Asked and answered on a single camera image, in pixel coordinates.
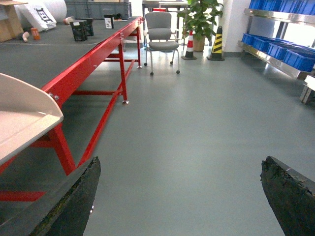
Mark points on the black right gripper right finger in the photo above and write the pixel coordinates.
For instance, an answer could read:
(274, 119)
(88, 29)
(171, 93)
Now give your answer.
(291, 197)

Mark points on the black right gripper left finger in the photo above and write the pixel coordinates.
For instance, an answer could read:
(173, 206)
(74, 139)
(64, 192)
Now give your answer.
(62, 211)

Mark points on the beige plastic dustpan tray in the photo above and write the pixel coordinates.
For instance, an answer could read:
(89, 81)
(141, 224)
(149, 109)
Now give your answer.
(26, 114)

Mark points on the steel shelf rack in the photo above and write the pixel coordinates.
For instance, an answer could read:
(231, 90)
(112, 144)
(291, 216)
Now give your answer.
(294, 60)

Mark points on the yellow black traffic cone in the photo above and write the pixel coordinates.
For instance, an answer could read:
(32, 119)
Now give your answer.
(216, 52)

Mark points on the red white traffic cone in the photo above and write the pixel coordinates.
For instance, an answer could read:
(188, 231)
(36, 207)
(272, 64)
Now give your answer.
(189, 55)

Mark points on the orange small can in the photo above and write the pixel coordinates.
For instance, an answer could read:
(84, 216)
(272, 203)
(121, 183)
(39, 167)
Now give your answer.
(35, 33)

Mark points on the black box front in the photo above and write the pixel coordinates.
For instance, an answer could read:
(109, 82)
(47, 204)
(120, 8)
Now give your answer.
(79, 30)

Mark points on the black box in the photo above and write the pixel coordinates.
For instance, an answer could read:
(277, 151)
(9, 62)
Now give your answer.
(89, 26)
(79, 30)

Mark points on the large cardboard box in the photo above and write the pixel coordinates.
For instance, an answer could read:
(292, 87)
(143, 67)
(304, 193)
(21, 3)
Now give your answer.
(10, 26)

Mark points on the black box rear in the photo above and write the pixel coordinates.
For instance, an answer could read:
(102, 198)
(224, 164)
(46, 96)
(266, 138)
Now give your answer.
(89, 26)

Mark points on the white printed bag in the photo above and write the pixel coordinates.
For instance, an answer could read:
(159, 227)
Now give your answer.
(41, 14)

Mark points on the grey office chair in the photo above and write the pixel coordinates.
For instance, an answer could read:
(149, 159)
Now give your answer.
(159, 33)

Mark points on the green potted plant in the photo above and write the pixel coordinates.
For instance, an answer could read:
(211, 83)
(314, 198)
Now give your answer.
(200, 17)

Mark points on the red table frame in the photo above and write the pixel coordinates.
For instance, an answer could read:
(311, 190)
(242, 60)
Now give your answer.
(59, 65)

